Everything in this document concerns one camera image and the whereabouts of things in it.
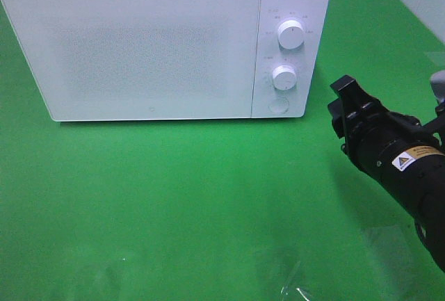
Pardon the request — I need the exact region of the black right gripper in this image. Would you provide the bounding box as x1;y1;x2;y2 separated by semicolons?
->
327;75;438;169

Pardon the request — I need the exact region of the round door release button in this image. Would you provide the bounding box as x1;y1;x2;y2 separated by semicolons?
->
268;97;289;114

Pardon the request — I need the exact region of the white microwave door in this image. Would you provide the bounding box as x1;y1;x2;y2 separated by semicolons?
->
2;0;260;122

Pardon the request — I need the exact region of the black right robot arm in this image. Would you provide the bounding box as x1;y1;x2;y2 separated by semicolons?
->
327;75;444;269

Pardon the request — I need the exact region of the green table mat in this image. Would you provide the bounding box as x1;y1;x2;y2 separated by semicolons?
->
1;0;444;300

